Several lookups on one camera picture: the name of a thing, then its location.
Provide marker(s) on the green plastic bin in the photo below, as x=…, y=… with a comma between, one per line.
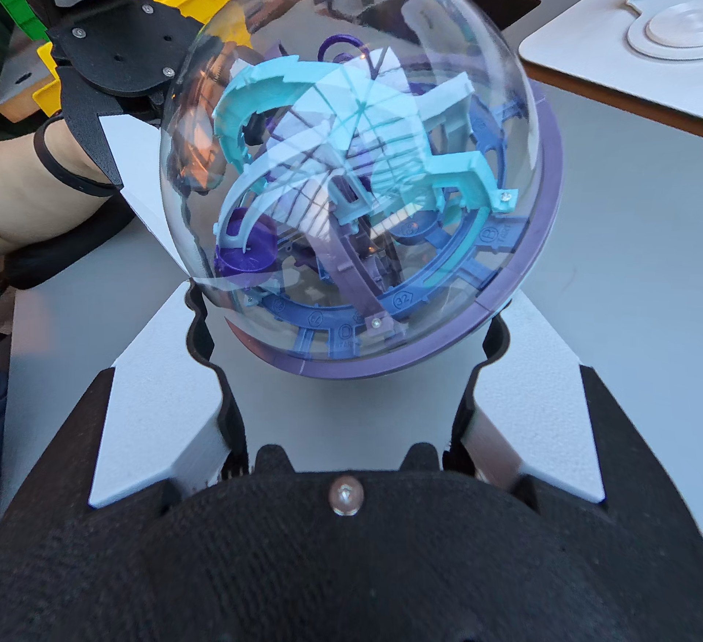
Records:
x=19, y=10

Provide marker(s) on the white stand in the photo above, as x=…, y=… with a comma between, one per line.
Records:
x=678, y=29

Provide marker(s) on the person's left hand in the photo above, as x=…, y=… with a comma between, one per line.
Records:
x=33, y=186

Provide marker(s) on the clear plastic maze ball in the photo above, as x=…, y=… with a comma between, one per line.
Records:
x=357, y=158

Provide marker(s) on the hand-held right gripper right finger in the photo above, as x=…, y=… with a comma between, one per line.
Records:
x=543, y=411

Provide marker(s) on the white base board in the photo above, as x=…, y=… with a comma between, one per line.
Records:
x=576, y=59

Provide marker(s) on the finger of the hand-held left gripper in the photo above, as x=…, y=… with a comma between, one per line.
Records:
x=140, y=169

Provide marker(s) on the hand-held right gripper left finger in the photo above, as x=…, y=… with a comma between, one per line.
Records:
x=159, y=406

